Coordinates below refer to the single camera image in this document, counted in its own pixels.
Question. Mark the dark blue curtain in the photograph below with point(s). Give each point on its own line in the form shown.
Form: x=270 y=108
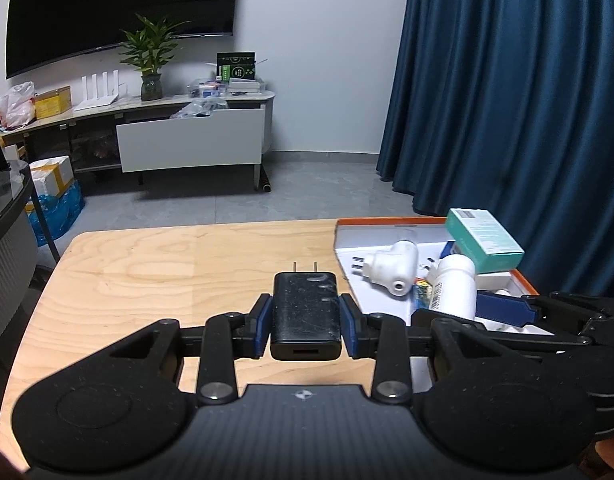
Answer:
x=512 y=85

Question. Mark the long tv cabinet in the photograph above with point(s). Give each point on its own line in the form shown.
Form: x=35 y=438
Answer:
x=87 y=135

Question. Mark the rolled black mat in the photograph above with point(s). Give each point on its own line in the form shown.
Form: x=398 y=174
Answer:
x=264 y=182

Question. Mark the teal cardboard box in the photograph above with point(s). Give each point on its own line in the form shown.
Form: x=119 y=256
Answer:
x=482 y=240

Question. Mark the white yellow cardboard box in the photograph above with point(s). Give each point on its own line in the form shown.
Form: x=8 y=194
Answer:
x=52 y=175

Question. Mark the large black television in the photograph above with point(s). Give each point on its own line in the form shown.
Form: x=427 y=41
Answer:
x=112 y=5

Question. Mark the blue plastic bags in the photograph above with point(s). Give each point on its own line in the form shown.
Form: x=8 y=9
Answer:
x=57 y=215

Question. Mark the white plastic bottle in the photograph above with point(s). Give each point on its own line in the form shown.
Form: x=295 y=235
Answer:
x=452 y=285

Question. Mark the small playing card box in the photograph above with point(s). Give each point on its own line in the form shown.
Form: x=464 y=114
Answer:
x=422 y=295

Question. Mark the clear plastic storage box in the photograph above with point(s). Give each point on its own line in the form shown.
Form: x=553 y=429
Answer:
x=244 y=88

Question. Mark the black wall charger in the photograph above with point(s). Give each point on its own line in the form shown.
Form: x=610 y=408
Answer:
x=307 y=310

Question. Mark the green black box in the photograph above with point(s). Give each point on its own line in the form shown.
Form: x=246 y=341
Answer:
x=237 y=66

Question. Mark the clear bag of parts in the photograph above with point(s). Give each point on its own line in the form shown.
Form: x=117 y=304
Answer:
x=199 y=109

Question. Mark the blue box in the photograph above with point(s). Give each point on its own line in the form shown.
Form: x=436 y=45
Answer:
x=448 y=249

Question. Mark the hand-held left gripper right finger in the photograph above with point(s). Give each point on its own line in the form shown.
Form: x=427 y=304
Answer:
x=349 y=325

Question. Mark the white open drawer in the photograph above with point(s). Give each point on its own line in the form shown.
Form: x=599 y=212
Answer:
x=187 y=140

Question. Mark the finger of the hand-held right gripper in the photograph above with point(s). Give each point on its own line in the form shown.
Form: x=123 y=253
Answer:
x=502 y=308
x=422 y=317

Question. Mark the white plug-in mosquito heater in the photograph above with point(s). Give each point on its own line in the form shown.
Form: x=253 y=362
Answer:
x=392 y=270

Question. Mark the orange cardboard box lid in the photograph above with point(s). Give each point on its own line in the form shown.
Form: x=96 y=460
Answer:
x=377 y=235

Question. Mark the potted plant in glass vase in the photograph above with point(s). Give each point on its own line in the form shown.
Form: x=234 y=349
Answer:
x=152 y=50

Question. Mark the white wifi router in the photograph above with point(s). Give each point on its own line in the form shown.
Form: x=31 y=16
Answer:
x=97 y=97

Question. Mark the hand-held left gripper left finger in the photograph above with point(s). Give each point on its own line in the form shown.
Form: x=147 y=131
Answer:
x=263 y=325

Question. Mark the white red plastic bag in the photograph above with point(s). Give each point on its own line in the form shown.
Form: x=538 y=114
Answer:
x=16 y=107

